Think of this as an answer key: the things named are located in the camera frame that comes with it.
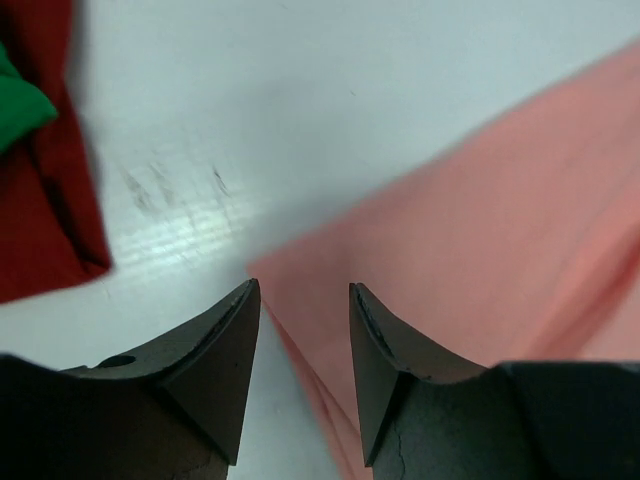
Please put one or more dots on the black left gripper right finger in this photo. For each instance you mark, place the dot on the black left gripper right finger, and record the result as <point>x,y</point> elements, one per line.
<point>388,356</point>

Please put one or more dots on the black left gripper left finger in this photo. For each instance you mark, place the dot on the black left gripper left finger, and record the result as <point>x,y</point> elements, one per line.
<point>199,370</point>

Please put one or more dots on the pink t shirt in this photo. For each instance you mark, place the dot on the pink t shirt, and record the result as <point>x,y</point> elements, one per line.
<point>520,243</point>

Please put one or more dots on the red folded t shirt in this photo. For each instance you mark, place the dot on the red folded t shirt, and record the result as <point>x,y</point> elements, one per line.
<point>52,233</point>

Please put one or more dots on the green folded t shirt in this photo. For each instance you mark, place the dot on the green folded t shirt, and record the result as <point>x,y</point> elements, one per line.
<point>24,107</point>

